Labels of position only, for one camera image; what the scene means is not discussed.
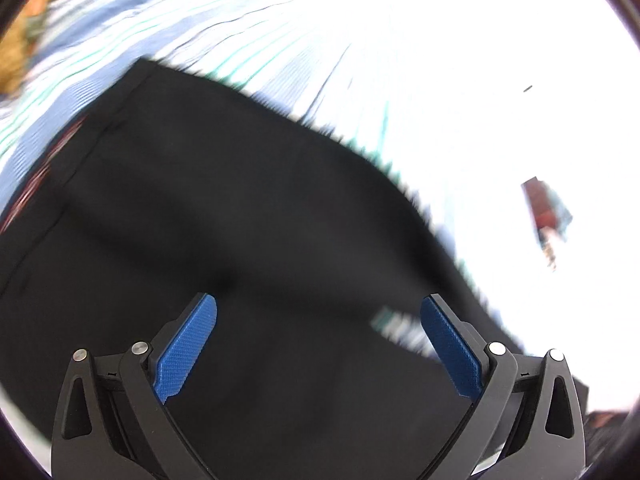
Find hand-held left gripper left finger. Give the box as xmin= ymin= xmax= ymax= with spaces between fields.
xmin=50 ymin=292 xmax=218 ymax=480

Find black pants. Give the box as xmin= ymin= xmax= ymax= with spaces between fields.
xmin=0 ymin=57 xmax=591 ymax=480

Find orange floral blanket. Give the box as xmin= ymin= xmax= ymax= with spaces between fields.
xmin=0 ymin=0 xmax=116 ymax=96

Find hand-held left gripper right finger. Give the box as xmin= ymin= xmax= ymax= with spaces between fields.
xmin=420 ymin=294 xmax=587 ymax=480

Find dark wooden cabinet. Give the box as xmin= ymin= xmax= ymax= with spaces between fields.
xmin=520 ymin=176 xmax=574 ymax=271

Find striped bed sheet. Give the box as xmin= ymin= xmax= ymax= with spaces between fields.
xmin=0 ymin=0 xmax=640 ymax=411

